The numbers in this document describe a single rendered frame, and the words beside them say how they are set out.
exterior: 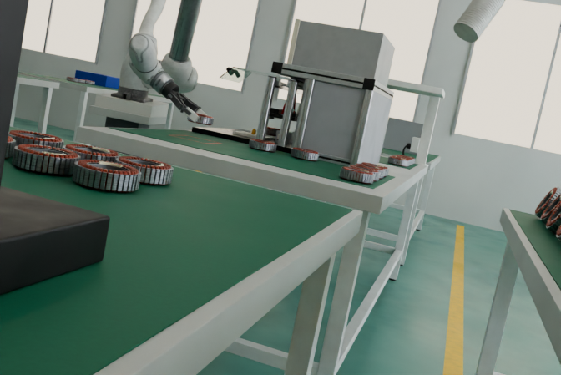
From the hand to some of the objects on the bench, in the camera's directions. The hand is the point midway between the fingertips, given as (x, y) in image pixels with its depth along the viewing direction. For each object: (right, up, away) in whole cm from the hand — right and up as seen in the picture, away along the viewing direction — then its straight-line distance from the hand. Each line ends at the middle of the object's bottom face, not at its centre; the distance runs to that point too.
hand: (199, 117), depth 261 cm
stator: (+27, -14, -16) cm, 35 cm away
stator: (+44, -18, -19) cm, 51 cm away
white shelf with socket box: (+105, -18, +105) cm, 150 cm away
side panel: (+53, -19, -7) cm, 57 cm away
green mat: (+28, -16, -33) cm, 46 cm away
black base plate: (+26, -9, +34) cm, 44 cm away
